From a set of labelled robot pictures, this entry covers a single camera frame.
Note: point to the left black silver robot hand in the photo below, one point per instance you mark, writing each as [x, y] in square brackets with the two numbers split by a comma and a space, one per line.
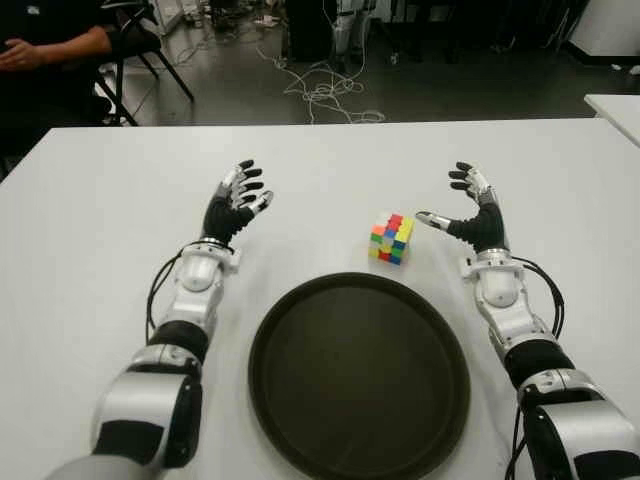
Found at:
[220, 220]

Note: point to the dark round plate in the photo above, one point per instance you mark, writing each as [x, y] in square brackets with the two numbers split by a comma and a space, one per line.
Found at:
[360, 380]

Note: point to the white cabinet with black base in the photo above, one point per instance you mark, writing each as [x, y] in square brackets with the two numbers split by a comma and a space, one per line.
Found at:
[610, 25]

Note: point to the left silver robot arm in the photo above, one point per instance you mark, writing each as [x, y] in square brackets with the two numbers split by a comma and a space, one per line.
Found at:
[145, 400]

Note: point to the black folding chair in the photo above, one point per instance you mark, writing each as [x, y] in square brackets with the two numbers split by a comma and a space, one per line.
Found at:
[145, 42]

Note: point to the multicoloured Rubik's cube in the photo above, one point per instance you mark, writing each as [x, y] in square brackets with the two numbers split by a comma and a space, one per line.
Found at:
[392, 240]

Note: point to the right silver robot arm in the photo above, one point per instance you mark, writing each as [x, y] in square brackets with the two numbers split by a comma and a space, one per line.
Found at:
[575, 430]

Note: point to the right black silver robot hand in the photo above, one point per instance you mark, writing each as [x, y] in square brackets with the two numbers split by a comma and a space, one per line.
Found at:
[487, 225]

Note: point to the seated person in black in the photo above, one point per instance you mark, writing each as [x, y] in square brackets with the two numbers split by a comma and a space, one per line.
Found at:
[40, 100]

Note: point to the white side table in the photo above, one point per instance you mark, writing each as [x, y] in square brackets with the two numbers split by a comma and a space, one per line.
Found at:
[620, 112]

